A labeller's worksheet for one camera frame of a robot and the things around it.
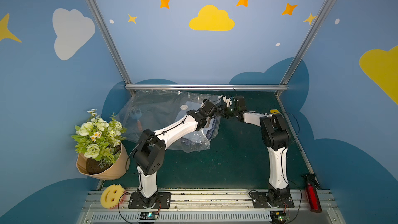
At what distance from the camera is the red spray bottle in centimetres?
72

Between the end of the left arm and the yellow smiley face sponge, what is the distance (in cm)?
50

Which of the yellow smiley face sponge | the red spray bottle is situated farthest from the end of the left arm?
the red spray bottle

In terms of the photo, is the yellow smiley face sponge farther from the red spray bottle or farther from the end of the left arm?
the red spray bottle

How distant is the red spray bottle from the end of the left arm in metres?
0.63

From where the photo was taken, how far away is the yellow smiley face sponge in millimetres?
717
